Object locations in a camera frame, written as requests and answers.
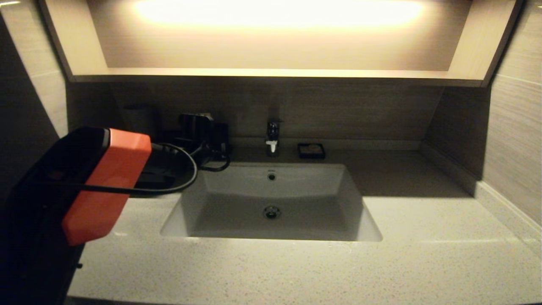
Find black cup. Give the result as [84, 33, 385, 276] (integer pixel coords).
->
[211, 122, 231, 156]

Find white sink basin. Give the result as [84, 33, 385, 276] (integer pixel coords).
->
[160, 163, 382, 242]

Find black soap dish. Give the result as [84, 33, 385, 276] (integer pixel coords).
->
[297, 143, 326, 161]

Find warm light strip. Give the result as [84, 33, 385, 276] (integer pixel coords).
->
[135, 0, 424, 32]

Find wooden wall shelf niche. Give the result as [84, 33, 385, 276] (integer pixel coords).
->
[38, 0, 523, 89]

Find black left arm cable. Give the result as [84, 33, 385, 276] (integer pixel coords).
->
[42, 142, 231, 196]

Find grey cup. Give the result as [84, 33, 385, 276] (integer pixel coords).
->
[123, 104, 160, 138]

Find black amenity drawer box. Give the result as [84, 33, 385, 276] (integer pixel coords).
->
[135, 130, 199, 191]

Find chrome faucet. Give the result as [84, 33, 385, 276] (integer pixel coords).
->
[265, 119, 284, 158]

